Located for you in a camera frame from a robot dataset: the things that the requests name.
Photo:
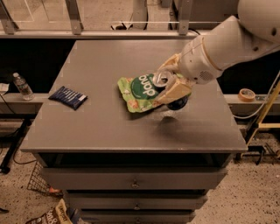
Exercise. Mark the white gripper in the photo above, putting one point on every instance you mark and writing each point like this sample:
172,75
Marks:
196,62

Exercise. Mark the blue pepsi can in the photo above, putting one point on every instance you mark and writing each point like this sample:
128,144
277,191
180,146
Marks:
160,81

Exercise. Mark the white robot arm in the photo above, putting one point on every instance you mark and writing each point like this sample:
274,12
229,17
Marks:
253,33

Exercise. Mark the green snack bag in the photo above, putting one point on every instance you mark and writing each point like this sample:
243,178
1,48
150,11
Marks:
139,93

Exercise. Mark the roll of tape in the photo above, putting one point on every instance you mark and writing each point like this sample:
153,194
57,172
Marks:
246,95

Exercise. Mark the grey drawer cabinet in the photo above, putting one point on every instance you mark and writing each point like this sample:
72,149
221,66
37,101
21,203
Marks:
102,133

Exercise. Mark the dark blue snack packet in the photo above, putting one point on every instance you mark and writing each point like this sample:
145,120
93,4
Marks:
68,97

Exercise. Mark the clear plastic water bottle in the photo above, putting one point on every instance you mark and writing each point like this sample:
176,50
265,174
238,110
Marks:
23,87

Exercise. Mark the bottom grey drawer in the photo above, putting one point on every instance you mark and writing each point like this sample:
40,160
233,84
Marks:
137,217

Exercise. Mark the grey drawer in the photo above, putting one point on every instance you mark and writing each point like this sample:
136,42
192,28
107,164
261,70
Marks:
137,217
138,200
140,178

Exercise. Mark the top grey drawer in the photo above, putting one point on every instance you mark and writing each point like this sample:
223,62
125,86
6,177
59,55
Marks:
140,178

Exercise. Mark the middle grey drawer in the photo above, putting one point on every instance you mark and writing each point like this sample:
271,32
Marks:
138,200

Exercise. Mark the white paper sheet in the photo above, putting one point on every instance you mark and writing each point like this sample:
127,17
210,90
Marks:
4,88

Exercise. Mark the brown snack bag on floor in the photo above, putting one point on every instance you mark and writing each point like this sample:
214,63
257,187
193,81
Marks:
57,215

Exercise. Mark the yellow stand frame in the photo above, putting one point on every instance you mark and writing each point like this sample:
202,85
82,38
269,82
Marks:
259,123

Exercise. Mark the wire mesh basket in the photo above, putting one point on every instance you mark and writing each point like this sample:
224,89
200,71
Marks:
39,185

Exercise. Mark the metal railing frame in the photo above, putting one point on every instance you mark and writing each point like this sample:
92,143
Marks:
108,19

